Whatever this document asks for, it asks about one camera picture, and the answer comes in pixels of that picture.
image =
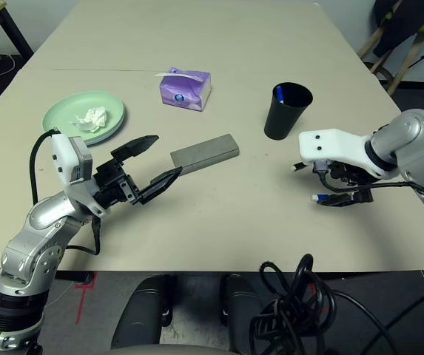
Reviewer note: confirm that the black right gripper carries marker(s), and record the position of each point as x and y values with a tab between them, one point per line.
345	175

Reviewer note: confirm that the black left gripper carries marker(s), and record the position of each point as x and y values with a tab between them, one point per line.
115	185

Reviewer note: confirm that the grey glasses case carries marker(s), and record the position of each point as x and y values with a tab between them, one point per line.
204	153

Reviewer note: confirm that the white marker black cap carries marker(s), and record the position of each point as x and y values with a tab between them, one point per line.
298	166

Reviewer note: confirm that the white tissue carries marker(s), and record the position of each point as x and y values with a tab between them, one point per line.
95	118

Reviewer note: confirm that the light green plate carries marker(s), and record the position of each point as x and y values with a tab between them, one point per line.
63	111

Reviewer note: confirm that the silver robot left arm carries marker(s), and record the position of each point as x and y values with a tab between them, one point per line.
41	229

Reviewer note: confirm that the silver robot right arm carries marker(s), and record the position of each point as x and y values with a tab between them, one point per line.
415	144

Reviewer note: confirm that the light blue plate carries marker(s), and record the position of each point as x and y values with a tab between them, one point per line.
104	141

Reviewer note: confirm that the purple tissue pack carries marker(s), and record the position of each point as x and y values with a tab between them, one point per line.
185	94

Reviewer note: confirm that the black plastic cup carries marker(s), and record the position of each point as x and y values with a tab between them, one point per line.
280	122

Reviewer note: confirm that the blue marker pen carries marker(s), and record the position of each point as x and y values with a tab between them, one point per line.
279	94

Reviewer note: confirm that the dark grey robot left leg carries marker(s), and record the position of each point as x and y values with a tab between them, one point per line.
141	314

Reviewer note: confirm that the dark grey robot leg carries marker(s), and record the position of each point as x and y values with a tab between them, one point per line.
141	314
241	314

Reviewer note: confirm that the dark grey robot right leg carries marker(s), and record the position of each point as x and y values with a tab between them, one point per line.
241	314

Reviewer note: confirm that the wooden chair with jacket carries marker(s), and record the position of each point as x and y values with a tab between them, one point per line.
396	26

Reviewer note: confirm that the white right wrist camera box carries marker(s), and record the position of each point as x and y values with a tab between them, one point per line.
330	146

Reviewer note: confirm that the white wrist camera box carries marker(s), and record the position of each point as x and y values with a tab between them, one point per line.
330	146
63	159

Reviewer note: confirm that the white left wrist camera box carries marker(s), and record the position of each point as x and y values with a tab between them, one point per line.
63	159

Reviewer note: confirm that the side table black frame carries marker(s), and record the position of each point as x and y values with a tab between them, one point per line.
12	26

